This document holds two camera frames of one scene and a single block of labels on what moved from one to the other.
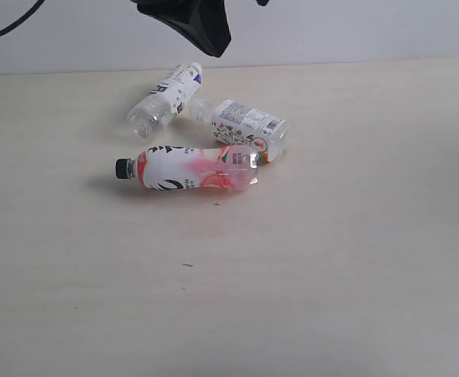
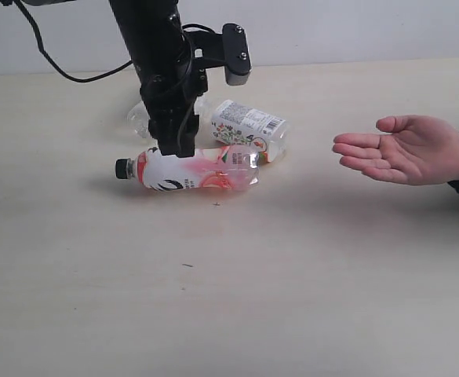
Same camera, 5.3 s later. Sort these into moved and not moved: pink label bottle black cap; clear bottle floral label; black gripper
Moved: black gripper
Not moved: clear bottle floral label; pink label bottle black cap
